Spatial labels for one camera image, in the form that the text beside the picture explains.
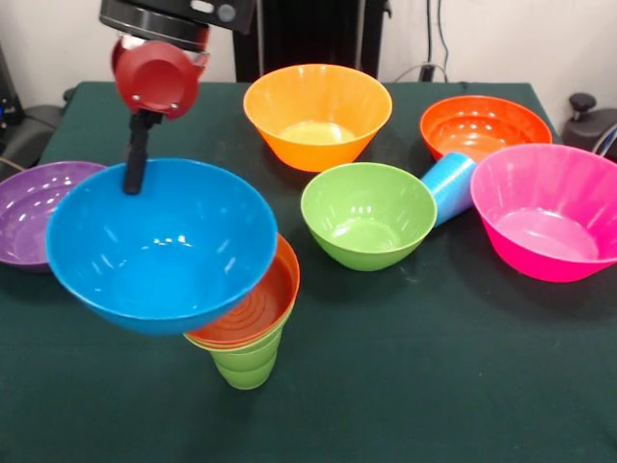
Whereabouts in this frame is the grey chair with black knob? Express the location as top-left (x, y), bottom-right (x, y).
top-left (561, 93), bottom-right (617, 160)

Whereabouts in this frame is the wide red-orange bowl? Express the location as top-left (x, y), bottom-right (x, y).
top-left (418, 95), bottom-right (554, 165)

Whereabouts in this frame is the black wall cable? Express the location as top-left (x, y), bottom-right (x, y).
top-left (426, 0), bottom-right (452, 83)

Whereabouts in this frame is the white cable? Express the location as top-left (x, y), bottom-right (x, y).
top-left (392, 62), bottom-right (426, 83)

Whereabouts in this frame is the small green bowl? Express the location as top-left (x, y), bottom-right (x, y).
top-left (182, 298), bottom-right (296, 359)

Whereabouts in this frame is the large green bowl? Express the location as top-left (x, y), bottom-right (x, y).
top-left (300, 162), bottom-right (439, 272)

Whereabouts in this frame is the black equipment box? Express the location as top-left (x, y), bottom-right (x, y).
top-left (0, 42), bottom-right (25, 134)

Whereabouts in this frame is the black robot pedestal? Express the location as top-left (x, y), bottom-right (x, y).
top-left (233, 0), bottom-right (392, 83)

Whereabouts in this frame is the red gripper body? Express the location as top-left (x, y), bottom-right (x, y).
top-left (111, 36), bottom-right (210, 122)

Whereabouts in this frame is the wide purple bowl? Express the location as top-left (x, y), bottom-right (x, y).
top-left (0, 160), bottom-right (110, 274)

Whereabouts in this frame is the blue bowl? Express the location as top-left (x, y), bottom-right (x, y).
top-left (45, 157), bottom-right (280, 338)

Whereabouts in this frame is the large yellow-orange bowl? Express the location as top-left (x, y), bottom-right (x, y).
top-left (242, 64), bottom-right (393, 174)

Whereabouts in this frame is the small orange bowl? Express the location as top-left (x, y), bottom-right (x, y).
top-left (185, 233), bottom-right (302, 346)

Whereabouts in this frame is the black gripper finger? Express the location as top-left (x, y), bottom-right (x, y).
top-left (122, 111), bottom-right (163, 197)

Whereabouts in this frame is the blue cup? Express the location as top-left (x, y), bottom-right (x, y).
top-left (420, 151), bottom-right (478, 228)

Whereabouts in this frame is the dark green tablecloth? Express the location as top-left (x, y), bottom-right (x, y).
top-left (0, 80), bottom-right (617, 463)

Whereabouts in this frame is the stack of green cups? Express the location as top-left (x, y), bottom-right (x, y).
top-left (210, 332), bottom-right (284, 391)

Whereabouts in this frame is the large pink bowl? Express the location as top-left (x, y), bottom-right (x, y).
top-left (469, 143), bottom-right (617, 285)

